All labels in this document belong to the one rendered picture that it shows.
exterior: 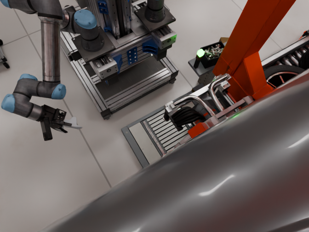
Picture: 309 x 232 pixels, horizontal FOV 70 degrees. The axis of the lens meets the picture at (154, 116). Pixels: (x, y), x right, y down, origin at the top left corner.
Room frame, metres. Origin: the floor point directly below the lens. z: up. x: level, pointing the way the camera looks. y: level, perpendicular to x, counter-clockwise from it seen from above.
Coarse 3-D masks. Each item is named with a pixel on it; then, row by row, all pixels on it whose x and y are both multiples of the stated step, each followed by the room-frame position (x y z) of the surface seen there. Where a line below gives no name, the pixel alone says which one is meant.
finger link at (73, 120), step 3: (72, 117) 0.38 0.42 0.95; (75, 117) 0.39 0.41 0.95; (66, 120) 0.36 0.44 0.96; (69, 120) 0.37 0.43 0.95; (72, 120) 0.37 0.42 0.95; (75, 120) 0.37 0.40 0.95; (72, 123) 0.35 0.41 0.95; (75, 123) 0.35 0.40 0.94; (66, 126) 0.33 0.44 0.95; (69, 126) 0.33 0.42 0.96; (72, 126) 0.33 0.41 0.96; (75, 126) 0.34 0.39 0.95; (78, 126) 0.34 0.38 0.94
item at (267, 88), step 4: (268, 84) 0.58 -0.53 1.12; (264, 88) 0.56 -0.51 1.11; (268, 88) 0.56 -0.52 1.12; (272, 88) 0.57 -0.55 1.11; (256, 92) 0.56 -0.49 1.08; (260, 92) 0.55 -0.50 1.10; (264, 92) 0.55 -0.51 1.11; (252, 96) 0.54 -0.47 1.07; (256, 96) 0.54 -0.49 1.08; (260, 96) 0.53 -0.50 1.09
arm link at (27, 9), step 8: (0, 0) 0.71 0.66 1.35; (8, 0) 0.70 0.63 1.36; (16, 0) 0.70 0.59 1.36; (24, 0) 0.70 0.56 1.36; (16, 8) 0.71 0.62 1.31; (24, 8) 0.70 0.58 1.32; (32, 8) 0.70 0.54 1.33; (64, 16) 0.94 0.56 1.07; (64, 24) 0.91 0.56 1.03; (72, 32) 0.93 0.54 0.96
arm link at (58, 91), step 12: (36, 0) 0.70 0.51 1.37; (48, 0) 0.71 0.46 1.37; (48, 12) 0.68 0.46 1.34; (60, 12) 0.71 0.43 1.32; (48, 24) 0.65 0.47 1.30; (48, 36) 0.61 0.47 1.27; (48, 48) 0.58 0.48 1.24; (48, 60) 0.54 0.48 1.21; (48, 72) 0.50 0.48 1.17; (48, 84) 0.46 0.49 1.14; (60, 84) 0.48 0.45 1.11; (48, 96) 0.42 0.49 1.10; (60, 96) 0.43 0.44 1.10
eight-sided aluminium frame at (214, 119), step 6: (246, 96) 0.51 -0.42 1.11; (240, 102) 0.47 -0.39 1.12; (246, 102) 0.48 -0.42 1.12; (228, 108) 0.44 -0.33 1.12; (234, 108) 0.44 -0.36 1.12; (222, 114) 0.40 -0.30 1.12; (210, 120) 0.37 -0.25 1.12; (216, 120) 0.37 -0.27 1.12; (210, 126) 0.35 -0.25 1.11; (186, 138) 0.31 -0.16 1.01; (180, 144) 0.29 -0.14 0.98
